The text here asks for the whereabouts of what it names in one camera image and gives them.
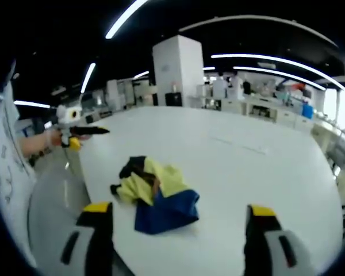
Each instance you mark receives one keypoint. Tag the white square pillar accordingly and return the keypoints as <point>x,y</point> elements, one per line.
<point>176,72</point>

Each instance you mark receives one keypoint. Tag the person's left hand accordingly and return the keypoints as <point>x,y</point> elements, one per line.
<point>55,137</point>

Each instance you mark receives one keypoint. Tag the person's white printed shirt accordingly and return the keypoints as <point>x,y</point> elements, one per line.
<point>5,149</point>

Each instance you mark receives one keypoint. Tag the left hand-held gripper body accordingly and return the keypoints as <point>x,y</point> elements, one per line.
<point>65,116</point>

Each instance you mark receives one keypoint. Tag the ceiling light strip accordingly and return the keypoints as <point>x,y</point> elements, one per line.
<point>31,104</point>
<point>123,20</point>
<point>141,74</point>
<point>276,59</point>
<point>276,73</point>
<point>88,77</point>

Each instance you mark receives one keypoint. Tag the yellow blue black garment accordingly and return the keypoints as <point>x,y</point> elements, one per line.
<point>161,198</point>

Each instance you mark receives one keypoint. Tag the long white counter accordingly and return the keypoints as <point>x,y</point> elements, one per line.
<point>264,110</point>

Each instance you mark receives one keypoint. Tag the blue bin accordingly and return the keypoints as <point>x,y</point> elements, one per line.
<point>307,111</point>

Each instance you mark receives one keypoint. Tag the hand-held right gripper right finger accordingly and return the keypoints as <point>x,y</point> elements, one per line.
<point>264,230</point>

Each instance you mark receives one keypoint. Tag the black cabinet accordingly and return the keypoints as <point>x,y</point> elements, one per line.
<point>173,99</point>

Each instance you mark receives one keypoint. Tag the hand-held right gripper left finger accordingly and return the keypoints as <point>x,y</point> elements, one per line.
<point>89,230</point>

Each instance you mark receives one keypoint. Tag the curved grey ceiling beam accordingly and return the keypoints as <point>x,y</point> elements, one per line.
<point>256,18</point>

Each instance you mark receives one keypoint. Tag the white cabinet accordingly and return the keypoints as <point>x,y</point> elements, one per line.
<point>112,93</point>

